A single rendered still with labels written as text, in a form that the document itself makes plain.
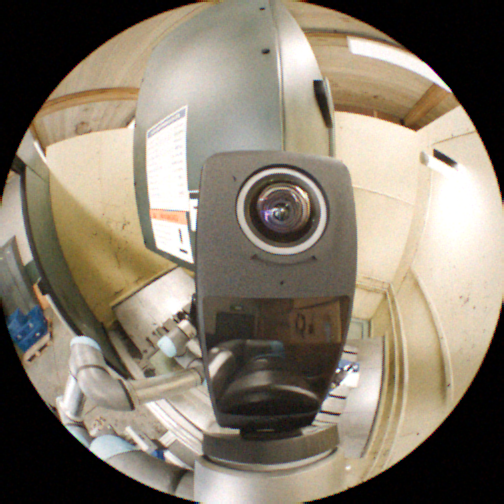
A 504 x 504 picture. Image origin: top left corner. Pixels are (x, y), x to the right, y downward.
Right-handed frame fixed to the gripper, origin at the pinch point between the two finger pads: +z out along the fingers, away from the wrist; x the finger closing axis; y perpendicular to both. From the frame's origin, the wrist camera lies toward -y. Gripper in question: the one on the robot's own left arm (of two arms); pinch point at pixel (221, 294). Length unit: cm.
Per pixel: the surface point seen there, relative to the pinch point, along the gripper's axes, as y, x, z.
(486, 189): -66, 100, 7
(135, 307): 46, -89, -25
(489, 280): -40, 100, -6
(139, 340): 57, -64, -41
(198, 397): 51, 4, -41
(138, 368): 60, -46, -58
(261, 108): -57, 29, -21
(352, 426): 45, 90, -25
